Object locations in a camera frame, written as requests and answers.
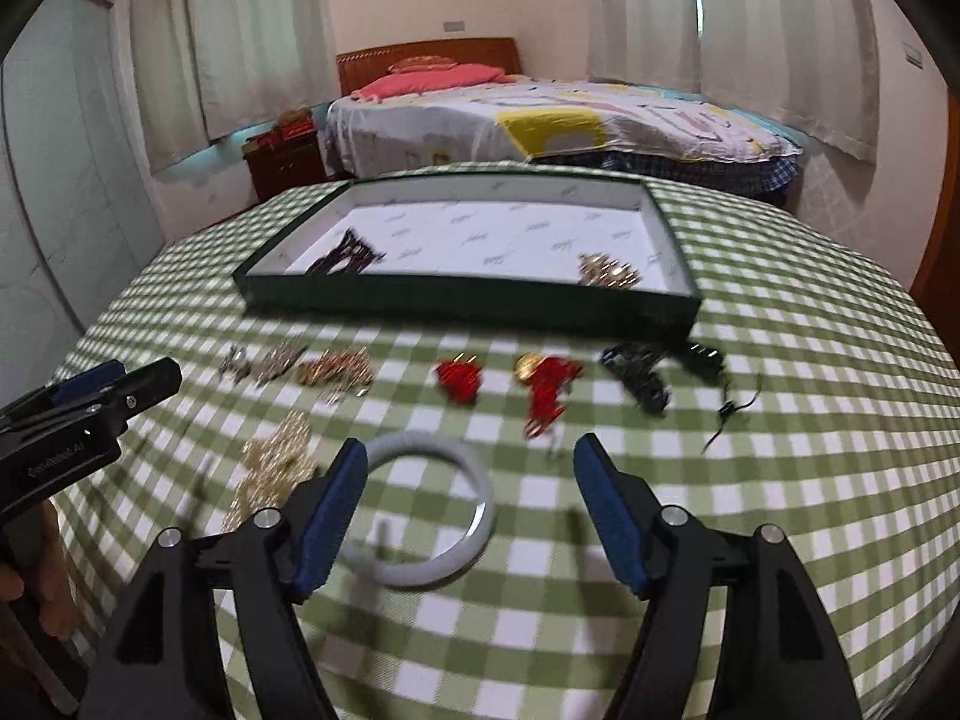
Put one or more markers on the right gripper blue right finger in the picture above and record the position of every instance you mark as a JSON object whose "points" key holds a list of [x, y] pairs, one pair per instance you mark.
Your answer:
{"points": [[617, 507]]}

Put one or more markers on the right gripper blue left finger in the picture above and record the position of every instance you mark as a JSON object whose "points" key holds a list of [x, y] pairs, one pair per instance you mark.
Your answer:
{"points": [[319, 511]]}

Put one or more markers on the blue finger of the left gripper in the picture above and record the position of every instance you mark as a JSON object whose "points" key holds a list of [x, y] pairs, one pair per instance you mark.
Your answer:
{"points": [[88, 382], [137, 391]]}

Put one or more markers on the white jade bangle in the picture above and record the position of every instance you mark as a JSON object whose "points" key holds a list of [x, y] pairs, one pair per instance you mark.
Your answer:
{"points": [[438, 512]]}

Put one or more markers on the red tassel gold charm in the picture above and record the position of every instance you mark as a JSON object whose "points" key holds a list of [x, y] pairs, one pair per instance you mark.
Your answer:
{"points": [[546, 377]]}

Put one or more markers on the small red knot ornament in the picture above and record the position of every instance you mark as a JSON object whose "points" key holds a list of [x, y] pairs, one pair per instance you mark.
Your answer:
{"points": [[460, 378]]}

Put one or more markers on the gold rhinestone brooch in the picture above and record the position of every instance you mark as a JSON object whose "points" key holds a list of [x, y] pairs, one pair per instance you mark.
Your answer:
{"points": [[601, 271]]}

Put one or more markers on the small silver earring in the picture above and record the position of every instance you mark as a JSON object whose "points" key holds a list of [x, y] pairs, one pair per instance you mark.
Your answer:
{"points": [[235, 364]]}

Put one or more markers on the dark green jewelry tray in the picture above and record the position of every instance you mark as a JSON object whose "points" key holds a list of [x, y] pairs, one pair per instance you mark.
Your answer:
{"points": [[495, 246]]}

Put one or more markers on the left hand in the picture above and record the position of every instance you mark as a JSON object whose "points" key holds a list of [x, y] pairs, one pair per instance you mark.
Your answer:
{"points": [[58, 614]]}

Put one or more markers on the frosted glass wardrobe door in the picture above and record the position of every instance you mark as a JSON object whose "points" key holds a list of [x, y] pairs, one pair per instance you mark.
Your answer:
{"points": [[77, 223]]}

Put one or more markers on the green white checkered tablecloth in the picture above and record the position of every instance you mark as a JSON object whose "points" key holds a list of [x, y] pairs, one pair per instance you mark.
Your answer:
{"points": [[846, 437]]}

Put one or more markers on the dark wooden nightstand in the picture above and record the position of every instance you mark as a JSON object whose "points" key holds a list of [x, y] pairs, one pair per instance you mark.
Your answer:
{"points": [[277, 163]]}

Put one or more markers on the red boxes on nightstand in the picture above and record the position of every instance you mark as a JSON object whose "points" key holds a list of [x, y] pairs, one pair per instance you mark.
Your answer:
{"points": [[291, 124]]}

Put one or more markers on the left white curtain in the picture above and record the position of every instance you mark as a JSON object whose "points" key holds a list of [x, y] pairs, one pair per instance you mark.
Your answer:
{"points": [[205, 69]]}

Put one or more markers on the white curtain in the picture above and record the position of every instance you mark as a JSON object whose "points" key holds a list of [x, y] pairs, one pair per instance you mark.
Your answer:
{"points": [[809, 64], [205, 69]]}

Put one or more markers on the brown wooden door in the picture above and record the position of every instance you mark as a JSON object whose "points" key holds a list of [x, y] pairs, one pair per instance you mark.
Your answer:
{"points": [[935, 287]]}

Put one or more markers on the wooden headboard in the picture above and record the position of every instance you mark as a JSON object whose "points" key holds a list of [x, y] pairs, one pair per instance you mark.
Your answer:
{"points": [[363, 66]]}

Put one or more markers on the bed with patterned sheet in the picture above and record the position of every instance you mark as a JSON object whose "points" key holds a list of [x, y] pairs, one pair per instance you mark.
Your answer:
{"points": [[644, 130]]}

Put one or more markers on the red patterned cushion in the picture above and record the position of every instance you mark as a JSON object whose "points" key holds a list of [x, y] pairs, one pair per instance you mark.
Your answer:
{"points": [[422, 63]]}

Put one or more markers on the pink pillow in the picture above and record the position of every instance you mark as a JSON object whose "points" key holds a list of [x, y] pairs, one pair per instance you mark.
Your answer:
{"points": [[395, 85]]}

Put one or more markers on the right white curtain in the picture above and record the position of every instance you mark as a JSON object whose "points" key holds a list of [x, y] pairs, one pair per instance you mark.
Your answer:
{"points": [[809, 64]]}

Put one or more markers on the wall light switch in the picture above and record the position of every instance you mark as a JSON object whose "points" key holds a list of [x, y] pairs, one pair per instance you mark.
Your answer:
{"points": [[913, 55]]}

